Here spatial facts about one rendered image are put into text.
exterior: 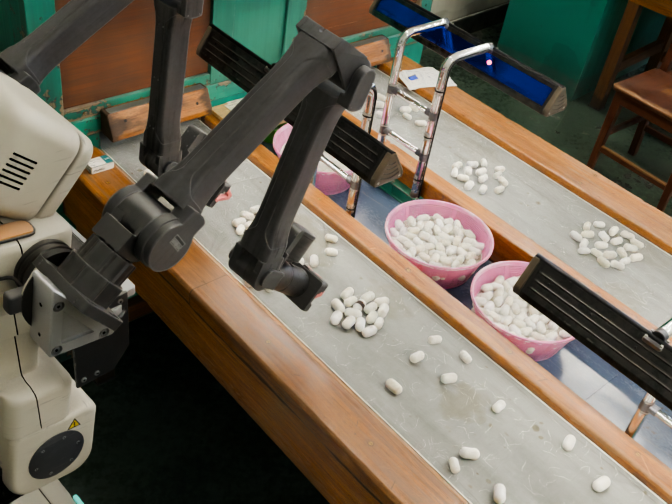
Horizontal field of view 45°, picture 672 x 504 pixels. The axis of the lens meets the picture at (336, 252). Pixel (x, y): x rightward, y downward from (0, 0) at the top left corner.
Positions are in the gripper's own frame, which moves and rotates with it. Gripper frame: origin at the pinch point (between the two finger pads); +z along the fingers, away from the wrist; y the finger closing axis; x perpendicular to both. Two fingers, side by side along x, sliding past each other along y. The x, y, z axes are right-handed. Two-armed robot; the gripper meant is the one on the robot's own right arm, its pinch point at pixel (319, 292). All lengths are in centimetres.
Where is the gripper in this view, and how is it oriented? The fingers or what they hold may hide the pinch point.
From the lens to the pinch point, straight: 162.5
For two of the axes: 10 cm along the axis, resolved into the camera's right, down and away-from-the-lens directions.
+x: -5.8, 8.1, 1.0
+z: 4.8, 2.5, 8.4
